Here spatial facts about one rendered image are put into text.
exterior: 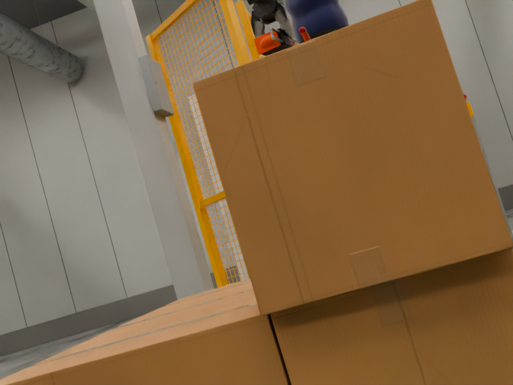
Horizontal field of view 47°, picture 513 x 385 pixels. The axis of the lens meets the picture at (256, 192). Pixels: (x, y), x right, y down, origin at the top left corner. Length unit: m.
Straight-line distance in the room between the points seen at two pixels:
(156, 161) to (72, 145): 9.39
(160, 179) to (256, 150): 2.18
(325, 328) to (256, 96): 0.39
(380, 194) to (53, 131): 11.93
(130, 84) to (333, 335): 2.45
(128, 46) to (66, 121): 9.37
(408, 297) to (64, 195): 11.68
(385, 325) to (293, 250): 0.19
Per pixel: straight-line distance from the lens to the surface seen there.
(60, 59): 11.67
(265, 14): 1.85
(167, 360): 1.07
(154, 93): 3.17
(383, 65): 0.96
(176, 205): 3.09
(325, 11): 2.34
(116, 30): 3.36
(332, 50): 0.97
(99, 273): 12.20
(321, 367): 1.01
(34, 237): 12.80
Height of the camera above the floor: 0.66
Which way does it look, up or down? 5 degrees up
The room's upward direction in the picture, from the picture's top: 17 degrees counter-clockwise
